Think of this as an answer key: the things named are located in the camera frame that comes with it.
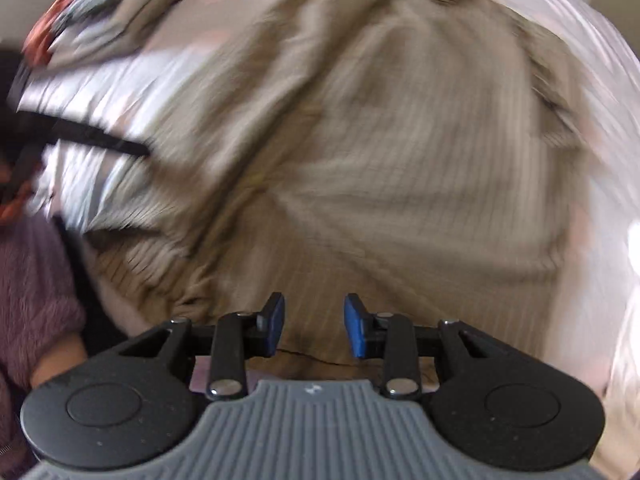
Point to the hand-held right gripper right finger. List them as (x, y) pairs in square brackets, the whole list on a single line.
[(354, 325)]

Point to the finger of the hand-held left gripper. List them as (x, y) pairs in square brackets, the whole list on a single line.
[(90, 137)]

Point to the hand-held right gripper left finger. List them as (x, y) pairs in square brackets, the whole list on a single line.
[(275, 322)]

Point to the beige striped shirt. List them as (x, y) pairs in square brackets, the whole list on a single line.
[(375, 160)]

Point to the person's left forearm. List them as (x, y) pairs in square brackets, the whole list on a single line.
[(35, 280)]

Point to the grey folded clothes stack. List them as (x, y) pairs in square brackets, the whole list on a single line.
[(135, 25)]

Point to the rust red folded garment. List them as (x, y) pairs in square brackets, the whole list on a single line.
[(47, 35)]

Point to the purple fluffy sweater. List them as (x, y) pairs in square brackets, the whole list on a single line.
[(10, 435)]

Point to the pink dotted white bed sheet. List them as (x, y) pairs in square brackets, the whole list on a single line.
[(595, 135)]

